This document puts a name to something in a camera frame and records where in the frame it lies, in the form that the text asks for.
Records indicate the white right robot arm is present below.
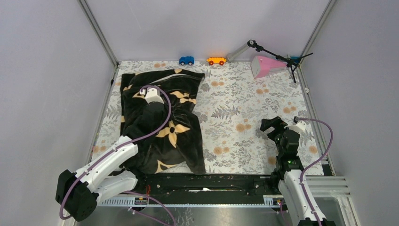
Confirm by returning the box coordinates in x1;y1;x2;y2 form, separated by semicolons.
260;116;335;226

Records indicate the grey metal cylinder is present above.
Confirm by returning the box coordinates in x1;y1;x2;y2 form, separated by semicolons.
226;42;250;63

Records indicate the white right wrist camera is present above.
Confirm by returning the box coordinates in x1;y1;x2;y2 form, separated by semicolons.
285;116;306;134

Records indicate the orange toy car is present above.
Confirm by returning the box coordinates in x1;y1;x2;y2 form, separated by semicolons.
207;57;226;65

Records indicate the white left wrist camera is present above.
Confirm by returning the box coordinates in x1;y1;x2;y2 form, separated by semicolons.
139;88;164;104

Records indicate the black floral plush pillowcase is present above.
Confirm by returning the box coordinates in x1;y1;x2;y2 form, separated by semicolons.
120;69;206;175

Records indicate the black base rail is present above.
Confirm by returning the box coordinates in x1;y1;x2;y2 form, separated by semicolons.
125;173;291;207

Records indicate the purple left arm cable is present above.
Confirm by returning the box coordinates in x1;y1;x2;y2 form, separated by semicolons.
59;85;172;220

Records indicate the black tripod stand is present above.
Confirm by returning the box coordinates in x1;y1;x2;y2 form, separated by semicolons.
247;40;313;83

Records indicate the blue toy car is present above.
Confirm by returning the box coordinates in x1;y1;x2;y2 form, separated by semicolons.
179;56;195;65

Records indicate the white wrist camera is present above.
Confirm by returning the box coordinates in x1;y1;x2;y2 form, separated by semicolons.
139;88;164;104
285;116;306;134

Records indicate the pink and white iron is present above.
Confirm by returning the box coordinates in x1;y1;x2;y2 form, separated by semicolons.
250;56;287;79

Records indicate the floral patterned table mat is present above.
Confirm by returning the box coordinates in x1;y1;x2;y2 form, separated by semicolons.
91;61;320;175

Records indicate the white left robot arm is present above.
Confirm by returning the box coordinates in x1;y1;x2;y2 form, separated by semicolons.
55;102;171;221

